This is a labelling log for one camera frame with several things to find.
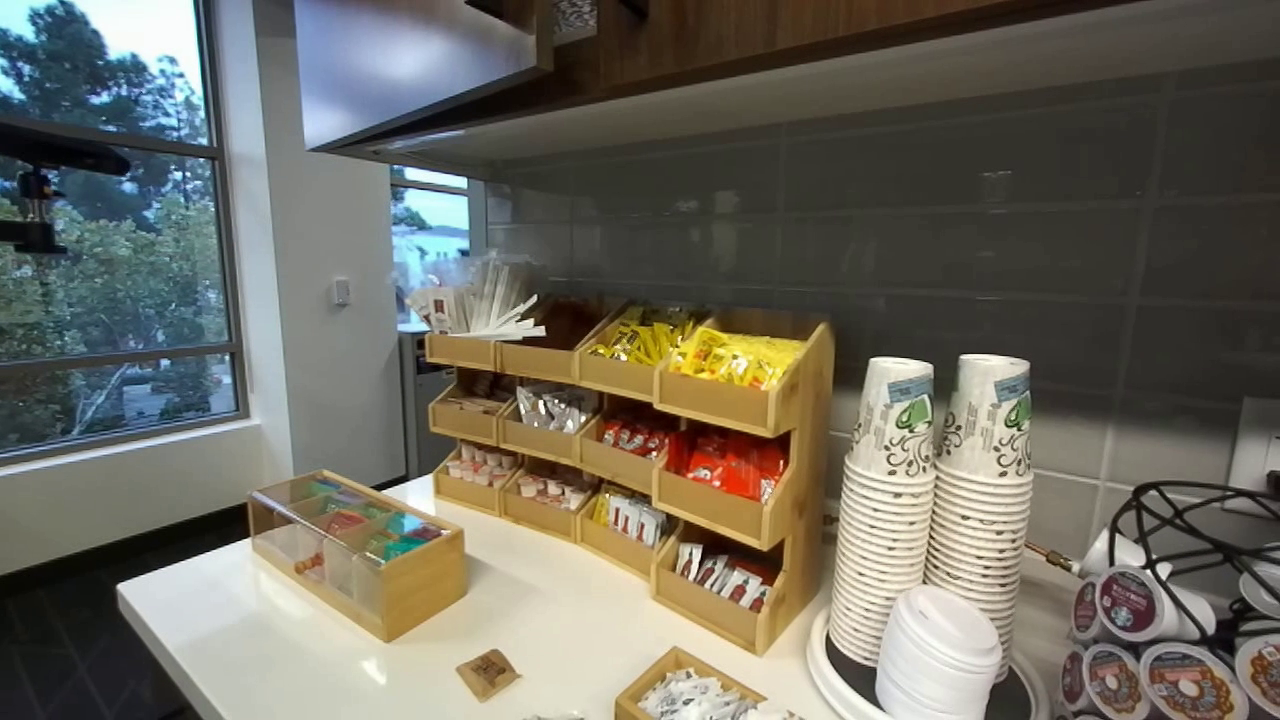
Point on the white red sugar packets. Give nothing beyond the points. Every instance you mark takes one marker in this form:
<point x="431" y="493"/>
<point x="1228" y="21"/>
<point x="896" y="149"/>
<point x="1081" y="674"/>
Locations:
<point x="549" y="488"/>
<point x="482" y="466"/>

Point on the patterned white package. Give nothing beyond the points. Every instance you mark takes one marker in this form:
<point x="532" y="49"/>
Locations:
<point x="566" y="21"/>

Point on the brown wooden stirrers pile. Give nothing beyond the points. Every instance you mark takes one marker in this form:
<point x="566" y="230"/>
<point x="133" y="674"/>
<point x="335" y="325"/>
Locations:
<point x="482" y="389"/>

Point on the coffee pod printed lid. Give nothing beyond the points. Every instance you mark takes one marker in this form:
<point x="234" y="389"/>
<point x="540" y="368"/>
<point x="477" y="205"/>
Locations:
<point x="1114" y="683"/>
<point x="1133" y="603"/>
<point x="1189" y="685"/>
<point x="1081" y="608"/>
<point x="1263" y="674"/>
<point x="1068" y="683"/>

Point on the bamboo tea box clear lid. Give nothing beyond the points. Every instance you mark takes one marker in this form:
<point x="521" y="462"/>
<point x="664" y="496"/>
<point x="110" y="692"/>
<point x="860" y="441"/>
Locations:
<point x="402" y="587"/>

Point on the white striped packets pile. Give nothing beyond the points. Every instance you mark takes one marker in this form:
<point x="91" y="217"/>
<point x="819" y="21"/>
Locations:
<point x="722" y="572"/>

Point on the large glass window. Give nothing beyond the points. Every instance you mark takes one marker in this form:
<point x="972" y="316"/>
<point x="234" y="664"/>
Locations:
<point x="123" y="264"/>

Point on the paper cup stack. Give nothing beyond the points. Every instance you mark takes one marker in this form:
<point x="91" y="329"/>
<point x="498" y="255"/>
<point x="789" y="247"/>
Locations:
<point x="887" y="507"/>
<point x="984" y="507"/>

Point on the red packets pile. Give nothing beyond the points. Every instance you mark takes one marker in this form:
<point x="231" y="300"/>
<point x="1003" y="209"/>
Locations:
<point x="634" y="429"/>
<point x="725" y="466"/>

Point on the wall cabinet carcass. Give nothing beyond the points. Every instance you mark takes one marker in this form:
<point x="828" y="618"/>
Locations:
<point x="935" y="84"/>

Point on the clear wrapped cutlery packets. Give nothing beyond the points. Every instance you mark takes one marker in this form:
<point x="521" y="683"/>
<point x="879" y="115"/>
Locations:
<point x="438" y="309"/>

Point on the red tea bags row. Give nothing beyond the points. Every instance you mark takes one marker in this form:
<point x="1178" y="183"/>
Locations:
<point x="342" y="519"/>

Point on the bamboo tiered organizer rack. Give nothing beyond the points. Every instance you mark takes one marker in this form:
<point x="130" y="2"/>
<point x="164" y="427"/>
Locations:
<point x="803" y="455"/>

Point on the green tea bags row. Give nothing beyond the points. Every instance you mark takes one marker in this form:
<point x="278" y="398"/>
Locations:
<point x="392" y="539"/>

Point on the white cup lids stack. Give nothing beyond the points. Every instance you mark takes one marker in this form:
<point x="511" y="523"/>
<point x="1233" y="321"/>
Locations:
<point x="937" y="653"/>

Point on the white wrapped stirrers bundle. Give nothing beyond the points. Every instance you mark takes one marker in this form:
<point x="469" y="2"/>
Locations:
<point x="505" y="314"/>

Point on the small sugar packet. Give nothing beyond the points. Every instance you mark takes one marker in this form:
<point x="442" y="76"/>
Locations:
<point x="486" y="674"/>

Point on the white wall outlet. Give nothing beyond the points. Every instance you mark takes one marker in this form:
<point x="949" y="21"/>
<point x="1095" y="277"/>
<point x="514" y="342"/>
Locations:
<point x="1258" y="447"/>

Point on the grey white creamer packets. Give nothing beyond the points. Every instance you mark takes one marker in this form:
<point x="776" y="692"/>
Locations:
<point x="555" y="404"/>

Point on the yellow white packets pile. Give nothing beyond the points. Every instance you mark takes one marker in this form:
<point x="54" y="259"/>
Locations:
<point x="628" y="519"/>

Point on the narrow glass window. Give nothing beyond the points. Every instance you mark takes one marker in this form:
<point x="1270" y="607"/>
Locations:
<point x="424" y="247"/>

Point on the small bamboo tray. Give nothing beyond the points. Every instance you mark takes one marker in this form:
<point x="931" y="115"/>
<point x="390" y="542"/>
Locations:
<point x="634" y="692"/>

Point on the white light switch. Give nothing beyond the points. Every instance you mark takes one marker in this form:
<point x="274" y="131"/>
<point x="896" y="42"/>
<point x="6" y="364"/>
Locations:
<point x="338" y="290"/>

